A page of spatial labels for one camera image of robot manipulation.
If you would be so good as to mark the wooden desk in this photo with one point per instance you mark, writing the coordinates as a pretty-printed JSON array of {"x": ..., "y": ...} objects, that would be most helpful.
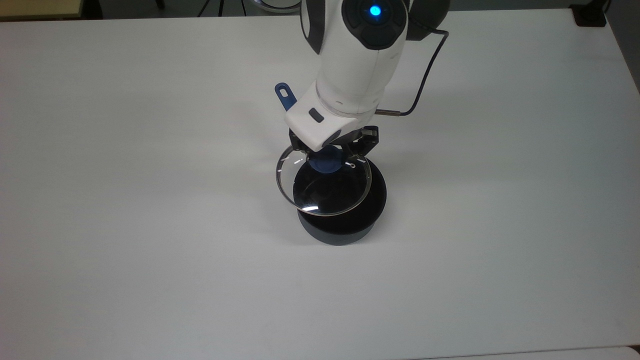
[{"x": 40, "y": 9}]

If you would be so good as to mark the glass lid with blue knob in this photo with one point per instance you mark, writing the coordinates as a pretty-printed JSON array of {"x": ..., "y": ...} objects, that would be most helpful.
[{"x": 327, "y": 164}]

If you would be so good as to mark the black table clamp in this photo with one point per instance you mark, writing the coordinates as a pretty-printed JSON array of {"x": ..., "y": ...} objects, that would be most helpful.
[{"x": 590, "y": 15}]

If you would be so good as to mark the black tripod legs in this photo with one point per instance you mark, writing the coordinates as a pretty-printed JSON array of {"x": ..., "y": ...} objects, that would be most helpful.
[{"x": 220, "y": 6}]

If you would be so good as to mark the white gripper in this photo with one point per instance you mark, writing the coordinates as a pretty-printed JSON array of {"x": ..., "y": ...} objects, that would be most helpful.
[{"x": 315, "y": 125}]

